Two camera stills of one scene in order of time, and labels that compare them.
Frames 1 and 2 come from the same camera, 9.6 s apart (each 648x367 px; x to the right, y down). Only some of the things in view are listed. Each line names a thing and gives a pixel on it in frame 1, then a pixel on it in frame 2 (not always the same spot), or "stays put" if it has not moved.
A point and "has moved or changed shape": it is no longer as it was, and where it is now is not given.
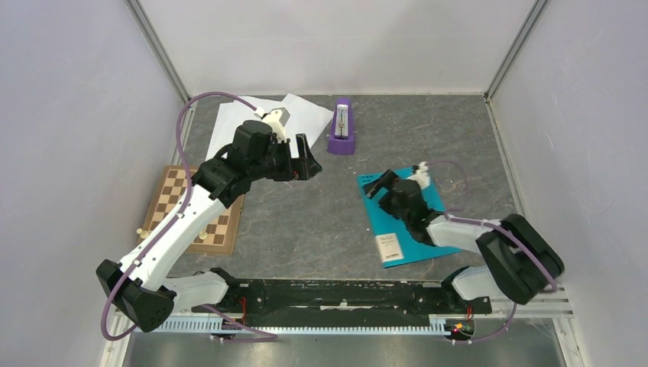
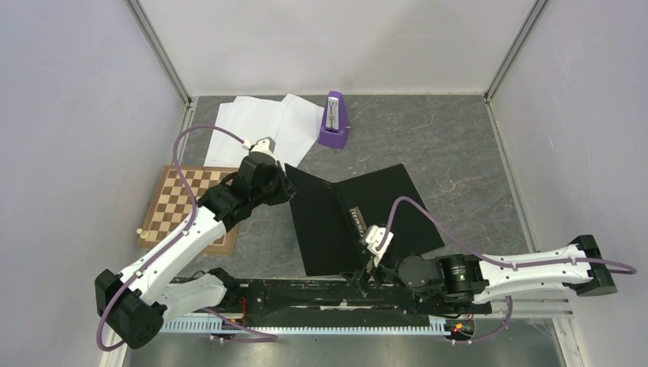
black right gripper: (385, 180) to (359, 277)
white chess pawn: (144, 234) stays put
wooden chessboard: (169, 197) stays put
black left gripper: (306, 164) to (286, 190)
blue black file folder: (395, 244) has moved or changed shape
